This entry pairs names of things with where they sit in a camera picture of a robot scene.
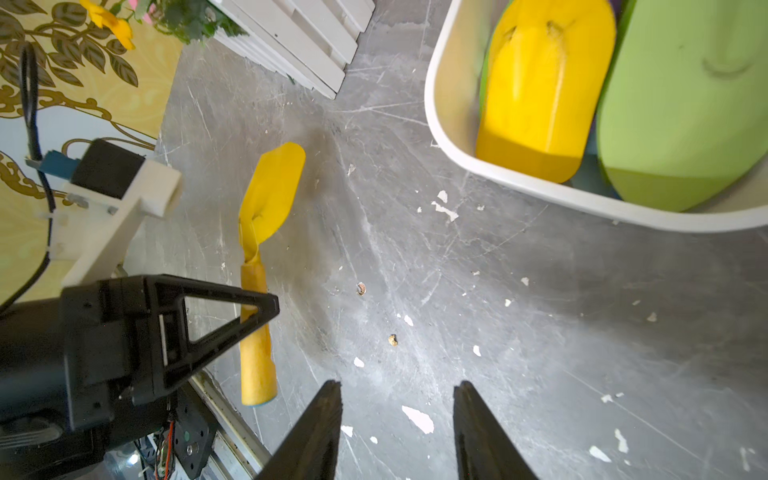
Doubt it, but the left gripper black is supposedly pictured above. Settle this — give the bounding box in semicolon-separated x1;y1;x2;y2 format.
1;275;280;432

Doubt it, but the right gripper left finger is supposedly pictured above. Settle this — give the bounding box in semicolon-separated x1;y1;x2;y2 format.
256;380;343;480

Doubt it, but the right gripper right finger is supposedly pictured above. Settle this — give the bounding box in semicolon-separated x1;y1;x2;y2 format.
453;380;537;480

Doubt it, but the yellow handle tool front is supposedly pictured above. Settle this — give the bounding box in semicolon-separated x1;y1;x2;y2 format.
238;142;306;406

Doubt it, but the yellow shovel pile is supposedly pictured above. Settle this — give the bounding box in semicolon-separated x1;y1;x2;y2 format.
475;0;617;183

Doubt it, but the white storage box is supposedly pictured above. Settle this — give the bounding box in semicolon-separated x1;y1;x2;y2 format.
424;1;767;233

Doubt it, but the small green metal shovel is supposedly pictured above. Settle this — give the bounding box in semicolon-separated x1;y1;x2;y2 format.
597;1;767;212

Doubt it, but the artificial flower basket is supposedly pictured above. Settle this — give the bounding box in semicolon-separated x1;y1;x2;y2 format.
98;0;375;99

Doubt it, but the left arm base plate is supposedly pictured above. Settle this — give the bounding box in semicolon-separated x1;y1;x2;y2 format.
153;383;218;479

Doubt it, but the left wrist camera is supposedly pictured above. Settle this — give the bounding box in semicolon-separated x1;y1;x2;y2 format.
26;139;182;288

